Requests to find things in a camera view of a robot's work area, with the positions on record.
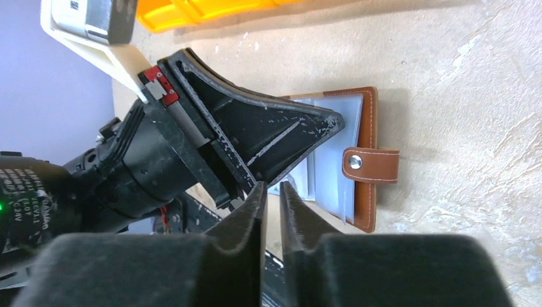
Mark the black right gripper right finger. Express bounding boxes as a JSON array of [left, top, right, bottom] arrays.
[[280, 182, 512, 306]]

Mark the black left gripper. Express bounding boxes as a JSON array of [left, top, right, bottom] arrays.
[[63, 48, 345, 233]]

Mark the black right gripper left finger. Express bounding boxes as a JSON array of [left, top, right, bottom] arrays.
[[12, 182, 267, 306]]

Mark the brown leather card holder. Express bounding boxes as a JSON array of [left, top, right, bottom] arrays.
[[289, 86, 399, 233]]

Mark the yellow three-compartment plastic bin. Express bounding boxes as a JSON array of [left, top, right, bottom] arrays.
[[135, 0, 293, 33]]

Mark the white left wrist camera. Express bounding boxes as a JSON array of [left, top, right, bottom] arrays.
[[40, 0, 151, 103]]

